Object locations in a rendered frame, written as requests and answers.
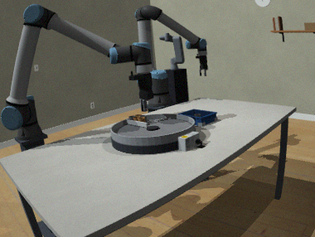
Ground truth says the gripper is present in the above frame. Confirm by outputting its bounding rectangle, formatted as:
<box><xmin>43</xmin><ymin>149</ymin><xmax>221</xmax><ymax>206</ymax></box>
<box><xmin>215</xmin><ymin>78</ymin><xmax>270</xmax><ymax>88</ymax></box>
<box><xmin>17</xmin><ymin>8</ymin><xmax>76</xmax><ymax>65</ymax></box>
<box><xmin>196</xmin><ymin>54</ymin><xmax>209</xmax><ymax>77</ymax></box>
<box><xmin>137</xmin><ymin>72</ymin><xmax>154</xmax><ymax>112</ymax></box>

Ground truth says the grey turntable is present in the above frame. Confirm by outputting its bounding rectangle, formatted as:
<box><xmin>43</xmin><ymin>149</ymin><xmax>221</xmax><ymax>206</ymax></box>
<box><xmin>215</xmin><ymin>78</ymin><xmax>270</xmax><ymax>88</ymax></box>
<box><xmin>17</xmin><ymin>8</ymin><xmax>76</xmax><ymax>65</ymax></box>
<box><xmin>110</xmin><ymin>112</ymin><xmax>197</xmax><ymax>155</ymax></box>

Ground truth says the blue crate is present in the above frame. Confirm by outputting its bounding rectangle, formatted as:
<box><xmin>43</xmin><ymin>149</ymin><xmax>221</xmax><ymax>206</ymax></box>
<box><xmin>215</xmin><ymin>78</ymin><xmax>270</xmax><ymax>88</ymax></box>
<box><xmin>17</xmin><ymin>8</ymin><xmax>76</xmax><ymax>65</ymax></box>
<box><xmin>177</xmin><ymin>109</ymin><xmax>218</xmax><ymax>127</ymax></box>

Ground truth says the black box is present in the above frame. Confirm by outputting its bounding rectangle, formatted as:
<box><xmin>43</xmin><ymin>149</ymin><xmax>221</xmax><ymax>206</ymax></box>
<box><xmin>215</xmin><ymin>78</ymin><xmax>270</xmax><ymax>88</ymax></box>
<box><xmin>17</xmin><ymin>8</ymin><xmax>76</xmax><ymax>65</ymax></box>
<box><xmin>165</xmin><ymin>68</ymin><xmax>190</xmax><ymax>104</ymax></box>

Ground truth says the grey jointed stand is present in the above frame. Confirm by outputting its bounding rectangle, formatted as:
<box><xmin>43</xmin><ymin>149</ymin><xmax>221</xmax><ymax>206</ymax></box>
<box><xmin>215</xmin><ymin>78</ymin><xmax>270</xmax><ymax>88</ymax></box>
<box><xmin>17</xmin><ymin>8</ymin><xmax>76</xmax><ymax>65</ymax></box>
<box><xmin>158</xmin><ymin>32</ymin><xmax>186</xmax><ymax>70</ymax></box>

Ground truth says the white control box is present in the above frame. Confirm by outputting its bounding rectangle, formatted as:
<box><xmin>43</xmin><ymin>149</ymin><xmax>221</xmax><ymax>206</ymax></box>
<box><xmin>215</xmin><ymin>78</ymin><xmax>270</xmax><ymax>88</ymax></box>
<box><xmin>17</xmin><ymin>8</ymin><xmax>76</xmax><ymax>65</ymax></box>
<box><xmin>177</xmin><ymin>131</ymin><xmax>204</xmax><ymax>152</ymax></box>

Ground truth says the white table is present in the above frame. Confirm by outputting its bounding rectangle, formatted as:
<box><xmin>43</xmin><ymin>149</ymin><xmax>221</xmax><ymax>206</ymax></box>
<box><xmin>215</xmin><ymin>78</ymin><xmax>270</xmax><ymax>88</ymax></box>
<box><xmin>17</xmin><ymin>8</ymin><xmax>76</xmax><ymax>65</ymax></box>
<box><xmin>0</xmin><ymin>98</ymin><xmax>297</xmax><ymax>237</ymax></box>

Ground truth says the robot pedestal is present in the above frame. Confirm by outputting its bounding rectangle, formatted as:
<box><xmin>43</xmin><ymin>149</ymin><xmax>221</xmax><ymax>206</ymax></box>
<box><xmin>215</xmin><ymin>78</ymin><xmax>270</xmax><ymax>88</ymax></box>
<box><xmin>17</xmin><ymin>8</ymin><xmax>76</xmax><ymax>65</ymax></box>
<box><xmin>143</xmin><ymin>101</ymin><xmax>173</xmax><ymax>113</ymax></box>
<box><xmin>14</xmin><ymin>132</ymin><xmax>48</xmax><ymax>152</ymax></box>

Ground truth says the wooden wall shelf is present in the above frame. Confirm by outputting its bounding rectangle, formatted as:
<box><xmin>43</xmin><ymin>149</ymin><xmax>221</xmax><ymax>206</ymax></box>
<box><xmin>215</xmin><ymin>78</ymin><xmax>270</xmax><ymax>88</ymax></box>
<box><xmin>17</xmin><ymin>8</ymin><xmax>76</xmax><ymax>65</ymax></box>
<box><xmin>270</xmin><ymin>29</ymin><xmax>315</xmax><ymax>43</ymax></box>

